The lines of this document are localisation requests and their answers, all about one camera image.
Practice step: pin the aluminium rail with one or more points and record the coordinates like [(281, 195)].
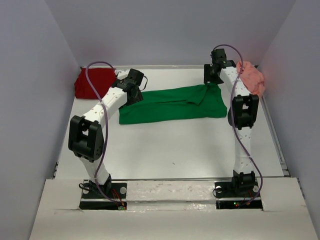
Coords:
[(191, 178)]

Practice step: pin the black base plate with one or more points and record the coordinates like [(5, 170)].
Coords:
[(92, 199), (229, 199)]

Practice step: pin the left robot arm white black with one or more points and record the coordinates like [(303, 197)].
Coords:
[(88, 133)]

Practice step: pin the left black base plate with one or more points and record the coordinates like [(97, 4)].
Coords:
[(92, 199)]

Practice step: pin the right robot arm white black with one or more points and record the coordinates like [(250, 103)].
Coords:
[(241, 116)]

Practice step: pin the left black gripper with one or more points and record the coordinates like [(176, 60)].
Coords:
[(139, 98)]

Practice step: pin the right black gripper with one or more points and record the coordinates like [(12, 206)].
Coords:
[(207, 76)]

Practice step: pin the pink t shirt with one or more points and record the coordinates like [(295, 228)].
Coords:
[(252, 78)]

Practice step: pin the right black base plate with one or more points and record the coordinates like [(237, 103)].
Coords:
[(229, 199)]

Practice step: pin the green t shirt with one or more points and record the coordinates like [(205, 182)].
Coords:
[(183, 103)]

